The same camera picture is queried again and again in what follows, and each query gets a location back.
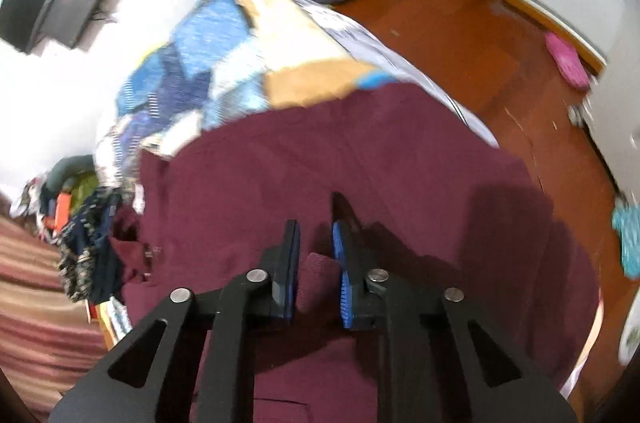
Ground pink slipper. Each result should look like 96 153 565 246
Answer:
544 31 594 92

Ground maroon garment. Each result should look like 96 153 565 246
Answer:
109 85 603 423

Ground green patterned cloth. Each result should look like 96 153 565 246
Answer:
72 173 100 206

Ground patchwork printed blanket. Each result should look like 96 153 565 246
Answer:
92 0 501 204

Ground pile of assorted clutter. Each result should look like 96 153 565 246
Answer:
9 155 101 249

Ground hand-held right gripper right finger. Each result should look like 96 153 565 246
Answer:
332 221 581 423

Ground striped reddish curtain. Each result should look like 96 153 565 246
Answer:
0 202 110 420

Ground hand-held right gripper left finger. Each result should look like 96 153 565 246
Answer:
47 219 302 423

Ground orange box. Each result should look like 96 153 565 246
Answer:
54 192 72 231

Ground teal cloth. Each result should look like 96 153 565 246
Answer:
611 197 640 281

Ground grey pillow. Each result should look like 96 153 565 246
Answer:
47 154 97 186

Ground small black wall monitor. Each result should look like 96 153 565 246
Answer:
47 0 124 52

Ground dark patterned folded clothes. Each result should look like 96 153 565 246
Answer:
56 187 127 305

